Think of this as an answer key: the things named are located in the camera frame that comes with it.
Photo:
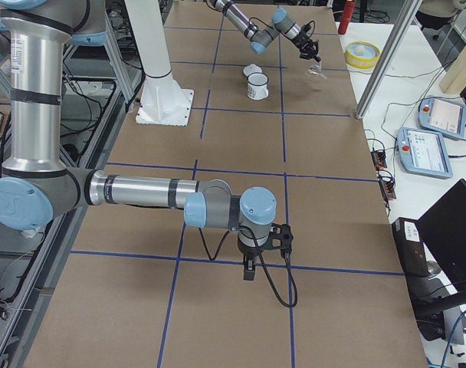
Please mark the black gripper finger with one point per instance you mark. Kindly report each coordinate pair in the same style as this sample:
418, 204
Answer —
249, 269

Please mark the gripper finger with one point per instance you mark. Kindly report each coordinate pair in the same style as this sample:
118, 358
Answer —
303, 54
316, 57

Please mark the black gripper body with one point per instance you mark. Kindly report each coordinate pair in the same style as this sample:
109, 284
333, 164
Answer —
303, 40
250, 254

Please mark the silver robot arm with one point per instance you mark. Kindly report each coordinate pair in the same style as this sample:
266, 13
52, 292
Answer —
281, 24
37, 187

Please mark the white cup lid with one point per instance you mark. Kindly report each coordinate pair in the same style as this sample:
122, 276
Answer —
251, 69

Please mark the white enamel cup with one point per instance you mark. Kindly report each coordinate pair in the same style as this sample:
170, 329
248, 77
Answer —
257, 86

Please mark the yellow tape roll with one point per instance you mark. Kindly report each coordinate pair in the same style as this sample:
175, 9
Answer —
361, 55

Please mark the red bottle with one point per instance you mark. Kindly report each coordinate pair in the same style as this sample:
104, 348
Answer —
346, 17

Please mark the far orange black adapter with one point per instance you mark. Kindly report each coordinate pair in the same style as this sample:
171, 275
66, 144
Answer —
379, 158

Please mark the orange black adapter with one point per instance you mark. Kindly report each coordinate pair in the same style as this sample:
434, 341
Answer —
387, 187
379, 158

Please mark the far teach pendant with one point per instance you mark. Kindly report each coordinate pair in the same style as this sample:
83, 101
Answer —
443, 116

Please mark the teach pendant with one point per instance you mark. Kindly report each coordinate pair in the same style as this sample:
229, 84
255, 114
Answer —
443, 116
423, 152

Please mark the near teach pendant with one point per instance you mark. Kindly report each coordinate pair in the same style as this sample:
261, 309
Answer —
423, 152

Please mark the wooden board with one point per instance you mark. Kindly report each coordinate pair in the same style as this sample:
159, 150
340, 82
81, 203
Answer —
455, 79

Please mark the near orange black adapter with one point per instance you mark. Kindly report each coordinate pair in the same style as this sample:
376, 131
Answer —
387, 187

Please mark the black monitor stand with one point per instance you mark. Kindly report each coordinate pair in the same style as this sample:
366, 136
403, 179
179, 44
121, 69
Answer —
439, 318

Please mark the black laptop computer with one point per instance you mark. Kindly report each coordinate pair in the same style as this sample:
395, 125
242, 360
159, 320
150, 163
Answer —
442, 229

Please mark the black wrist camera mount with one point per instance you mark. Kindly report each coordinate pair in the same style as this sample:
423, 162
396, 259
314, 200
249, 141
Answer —
280, 238

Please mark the aluminium frame post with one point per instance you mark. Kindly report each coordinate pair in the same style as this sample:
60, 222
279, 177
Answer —
399, 29

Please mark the white pedestal column base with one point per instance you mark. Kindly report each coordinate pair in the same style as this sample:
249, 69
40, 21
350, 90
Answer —
163, 101

